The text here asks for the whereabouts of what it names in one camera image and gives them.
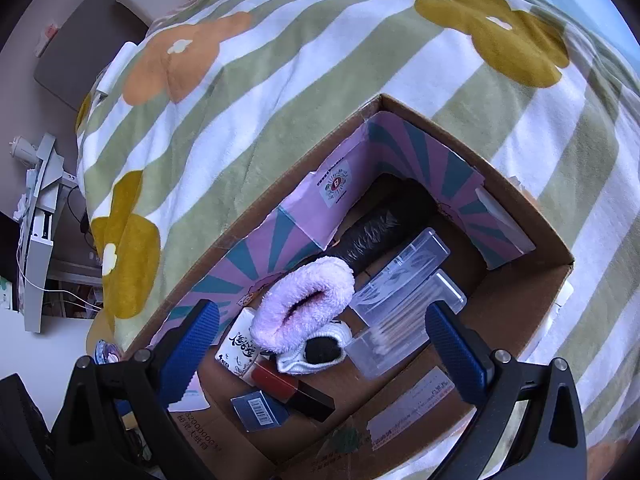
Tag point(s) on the clear plastic floss pick box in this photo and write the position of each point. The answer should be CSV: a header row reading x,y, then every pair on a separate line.
x,y
400,275

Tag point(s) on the small blue box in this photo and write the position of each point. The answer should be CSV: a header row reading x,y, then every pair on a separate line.
x,y
260,410

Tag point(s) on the striped flower print blanket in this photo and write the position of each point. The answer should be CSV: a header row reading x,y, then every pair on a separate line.
x,y
300,60

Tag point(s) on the pink fluffy sock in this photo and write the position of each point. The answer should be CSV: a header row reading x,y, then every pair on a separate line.
x,y
280,310

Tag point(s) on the clear cotton swab box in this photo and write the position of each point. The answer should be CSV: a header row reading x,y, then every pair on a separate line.
x,y
390,345

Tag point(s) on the grey floor mat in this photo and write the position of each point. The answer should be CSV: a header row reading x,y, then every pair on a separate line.
x,y
75,60

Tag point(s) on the cardboard box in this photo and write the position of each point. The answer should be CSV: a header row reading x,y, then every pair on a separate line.
x,y
515,280

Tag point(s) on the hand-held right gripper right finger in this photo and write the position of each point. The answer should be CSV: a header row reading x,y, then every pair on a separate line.
x,y
452,355

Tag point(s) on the black and red lipstick box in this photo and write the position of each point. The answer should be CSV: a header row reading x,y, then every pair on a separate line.
x,y
305,400

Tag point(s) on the red and white small packet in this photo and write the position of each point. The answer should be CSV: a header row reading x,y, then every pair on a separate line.
x,y
47,37

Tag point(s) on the white tissue pack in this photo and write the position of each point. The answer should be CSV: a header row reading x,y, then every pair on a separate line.
x,y
235,355

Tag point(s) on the white and black knitted sock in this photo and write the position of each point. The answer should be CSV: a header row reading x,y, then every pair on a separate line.
x,y
295,365

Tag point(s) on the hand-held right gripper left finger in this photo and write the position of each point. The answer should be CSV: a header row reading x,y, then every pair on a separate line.
x,y
187,355

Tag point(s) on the black bag roll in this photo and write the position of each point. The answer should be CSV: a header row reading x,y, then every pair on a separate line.
x,y
380,232

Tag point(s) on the white metal desk frame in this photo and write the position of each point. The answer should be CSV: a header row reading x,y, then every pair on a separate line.
x,y
37,240

